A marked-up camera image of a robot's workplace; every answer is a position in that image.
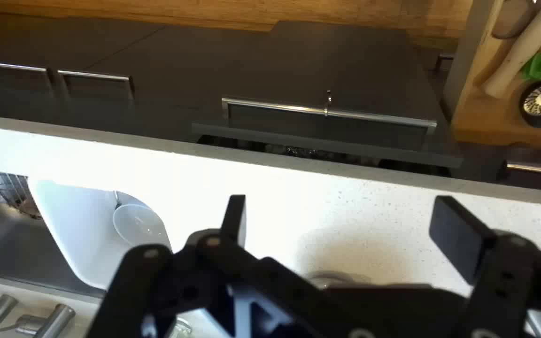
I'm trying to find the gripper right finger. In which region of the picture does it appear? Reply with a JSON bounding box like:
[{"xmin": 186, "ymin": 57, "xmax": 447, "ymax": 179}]
[{"xmin": 429, "ymin": 196, "xmax": 541, "ymax": 338}]

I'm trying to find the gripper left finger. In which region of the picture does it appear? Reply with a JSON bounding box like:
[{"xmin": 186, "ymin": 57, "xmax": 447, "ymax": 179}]
[{"xmin": 86, "ymin": 194, "xmax": 327, "ymax": 338}]

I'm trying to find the cream pestle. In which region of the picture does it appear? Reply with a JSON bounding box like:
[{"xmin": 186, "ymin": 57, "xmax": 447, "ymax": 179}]
[{"xmin": 481, "ymin": 0, "xmax": 541, "ymax": 99}]

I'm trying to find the dark grey drawer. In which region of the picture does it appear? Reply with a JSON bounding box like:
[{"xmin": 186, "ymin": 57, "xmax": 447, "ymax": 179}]
[{"xmin": 191, "ymin": 21, "xmax": 464, "ymax": 178}]

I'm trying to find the white bowl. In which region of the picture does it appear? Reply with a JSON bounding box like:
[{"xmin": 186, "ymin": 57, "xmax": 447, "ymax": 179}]
[{"xmin": 112, "ymin": 203, "xmax": 167, "ymax": 248}]

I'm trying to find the white plastic basin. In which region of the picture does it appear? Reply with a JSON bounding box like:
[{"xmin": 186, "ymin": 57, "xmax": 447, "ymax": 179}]
[{"xmin": 27, "ymin": 177, "xmax": 173, "ymax": 290}]

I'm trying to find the silver tap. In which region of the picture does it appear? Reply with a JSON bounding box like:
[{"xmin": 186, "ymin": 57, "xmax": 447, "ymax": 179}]
[{"xmin": 0, "ymin": 293, "xmax": 77, "ymax": 338}]

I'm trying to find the steel sink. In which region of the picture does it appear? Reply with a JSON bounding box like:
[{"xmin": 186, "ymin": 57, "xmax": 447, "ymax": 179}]
[{"xmin": 0, "ymin": 167, "xmax": 173, "ymax": 302}]

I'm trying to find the round silver fitting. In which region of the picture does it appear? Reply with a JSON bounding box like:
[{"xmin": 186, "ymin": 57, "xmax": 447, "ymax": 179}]
[{"xmin": 304, "ymin": 271, "xmax": 352, "ymax": 290}]

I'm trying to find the grey metal utensil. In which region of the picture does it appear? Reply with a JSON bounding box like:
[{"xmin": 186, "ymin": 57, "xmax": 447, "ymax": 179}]
[{"xmin": 490, "ymin": 0, "xmax": 541, "ymax": 40}]

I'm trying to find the wire dish rack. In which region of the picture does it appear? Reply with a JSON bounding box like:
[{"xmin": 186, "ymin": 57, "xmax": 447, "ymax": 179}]
[{"xmin": 0, "ymin": 170, "xmax": 43, "ymax": 220}]

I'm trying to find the silver cabinet door handle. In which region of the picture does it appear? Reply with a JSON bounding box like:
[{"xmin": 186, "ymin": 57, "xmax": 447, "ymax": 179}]
[
  {"xmin": 57, "ymin": 69, "xmax": 136, "ymax": 100},
  {"xmin": 0, "ymin": 61, "xmax": 55, "ymax": 94}
]

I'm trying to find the short silver drawer handle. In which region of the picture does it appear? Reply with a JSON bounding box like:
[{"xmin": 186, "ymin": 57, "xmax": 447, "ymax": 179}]
[{"xmin": 434, "ymin": 52, "xmax": 455, "ymax": 72}]

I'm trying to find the long silver drawer handle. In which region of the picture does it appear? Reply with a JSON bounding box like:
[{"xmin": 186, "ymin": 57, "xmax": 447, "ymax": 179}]
[{"xmin": 221, "ymin": 89, "xmax": 438, "ymax": 133}]

